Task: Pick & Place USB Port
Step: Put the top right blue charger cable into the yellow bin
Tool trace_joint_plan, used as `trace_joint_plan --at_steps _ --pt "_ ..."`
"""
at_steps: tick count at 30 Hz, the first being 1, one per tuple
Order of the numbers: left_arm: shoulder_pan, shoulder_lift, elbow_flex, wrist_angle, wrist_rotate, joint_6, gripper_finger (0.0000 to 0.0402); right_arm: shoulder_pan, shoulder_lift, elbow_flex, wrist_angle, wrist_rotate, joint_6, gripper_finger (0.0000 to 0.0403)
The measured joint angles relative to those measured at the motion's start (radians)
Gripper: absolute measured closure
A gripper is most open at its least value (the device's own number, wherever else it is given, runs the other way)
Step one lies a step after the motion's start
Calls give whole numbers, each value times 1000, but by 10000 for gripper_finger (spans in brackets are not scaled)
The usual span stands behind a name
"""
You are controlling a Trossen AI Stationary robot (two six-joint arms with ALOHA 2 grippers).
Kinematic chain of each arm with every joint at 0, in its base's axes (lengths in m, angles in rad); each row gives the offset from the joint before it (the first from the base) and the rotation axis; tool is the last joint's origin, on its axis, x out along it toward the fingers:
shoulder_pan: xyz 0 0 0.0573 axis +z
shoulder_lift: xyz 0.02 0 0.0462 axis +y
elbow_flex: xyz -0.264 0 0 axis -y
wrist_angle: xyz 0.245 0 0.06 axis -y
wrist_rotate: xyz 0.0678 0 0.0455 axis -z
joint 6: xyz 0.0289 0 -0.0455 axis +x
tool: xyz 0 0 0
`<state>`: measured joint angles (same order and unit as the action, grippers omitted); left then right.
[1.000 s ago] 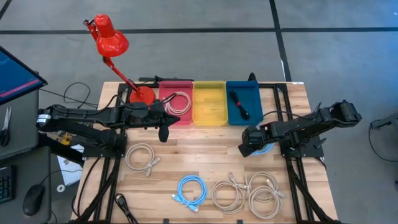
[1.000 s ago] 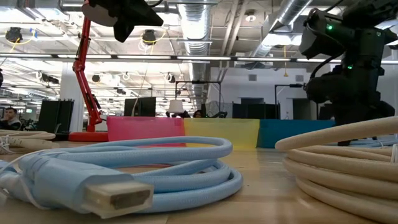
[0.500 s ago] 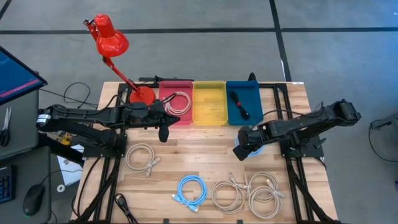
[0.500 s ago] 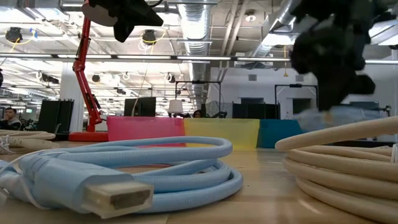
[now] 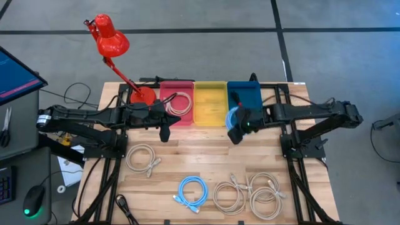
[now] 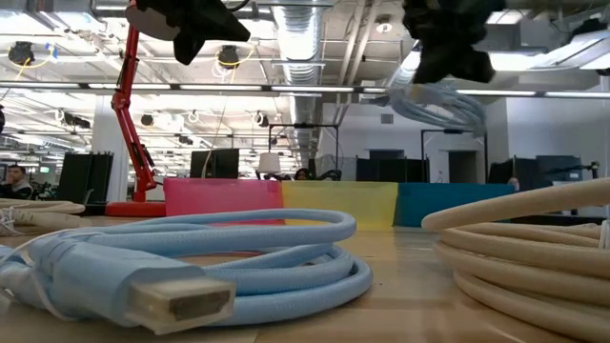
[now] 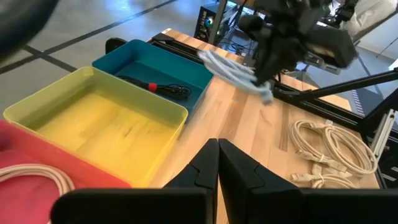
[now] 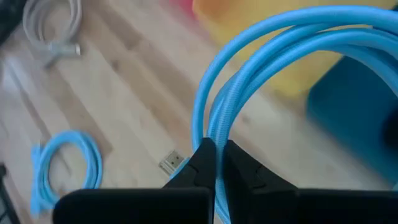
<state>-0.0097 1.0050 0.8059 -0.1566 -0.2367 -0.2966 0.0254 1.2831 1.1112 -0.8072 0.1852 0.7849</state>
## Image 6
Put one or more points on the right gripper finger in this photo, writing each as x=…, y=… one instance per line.
x=433, y=64
x=472, y=66

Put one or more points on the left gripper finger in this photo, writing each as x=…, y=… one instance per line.
x=226, y=24
x=226, y=36

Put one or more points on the black ceiling device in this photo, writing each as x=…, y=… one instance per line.
x=21, y=52
x=229, y=56

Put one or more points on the long ceiling light strip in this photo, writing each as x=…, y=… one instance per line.
x=310, y=89

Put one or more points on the red desk lamp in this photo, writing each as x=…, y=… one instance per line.
x=125, y=102

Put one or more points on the dark office partition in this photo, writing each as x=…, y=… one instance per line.
x=391, y=169

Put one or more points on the person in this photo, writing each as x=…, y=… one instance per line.
x=513, y=183
x=16, y=183
x=301, y=174

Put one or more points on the black office monitor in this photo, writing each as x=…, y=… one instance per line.
x=219, y=164

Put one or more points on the blue plastic bin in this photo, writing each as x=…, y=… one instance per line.
x=457, y=197

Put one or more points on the white lampshade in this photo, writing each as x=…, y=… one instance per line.
x=269, y=163

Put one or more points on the red plastic bin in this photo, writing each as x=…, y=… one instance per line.
x=219, y=193

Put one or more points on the yellow plastic bin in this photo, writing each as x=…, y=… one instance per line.
x=333, y=200

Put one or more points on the silver ventilation duct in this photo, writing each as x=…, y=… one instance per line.
x=300, y=38
x=402, y=71

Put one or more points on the black station frame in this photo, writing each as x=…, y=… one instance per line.
x=453, y=130

